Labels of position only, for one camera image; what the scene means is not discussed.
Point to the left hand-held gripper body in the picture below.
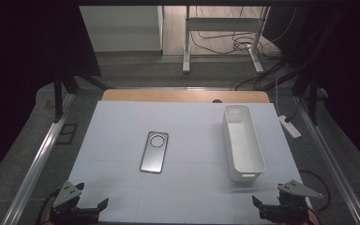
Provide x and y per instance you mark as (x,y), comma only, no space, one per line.
(66,193)

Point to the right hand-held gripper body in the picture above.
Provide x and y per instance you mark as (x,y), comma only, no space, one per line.
(293,189)

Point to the person's right hand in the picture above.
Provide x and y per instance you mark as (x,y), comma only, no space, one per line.
(313,217)

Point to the white plastic bin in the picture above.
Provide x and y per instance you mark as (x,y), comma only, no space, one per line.
(243,146)

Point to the white power strip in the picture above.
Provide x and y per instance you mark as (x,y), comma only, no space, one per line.
(290,127)

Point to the black stand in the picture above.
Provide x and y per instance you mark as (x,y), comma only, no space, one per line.
(313,100)
(58,97)

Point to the black curtain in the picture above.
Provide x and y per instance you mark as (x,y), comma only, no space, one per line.
(28,62)
(343,62)

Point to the white cabinet panel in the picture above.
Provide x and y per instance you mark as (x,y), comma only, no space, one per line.
(122,28)

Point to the metal floor rail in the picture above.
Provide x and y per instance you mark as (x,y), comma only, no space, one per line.
(34,168)
(334,168)

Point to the white desk frame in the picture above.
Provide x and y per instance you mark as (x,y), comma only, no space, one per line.
(222,24)

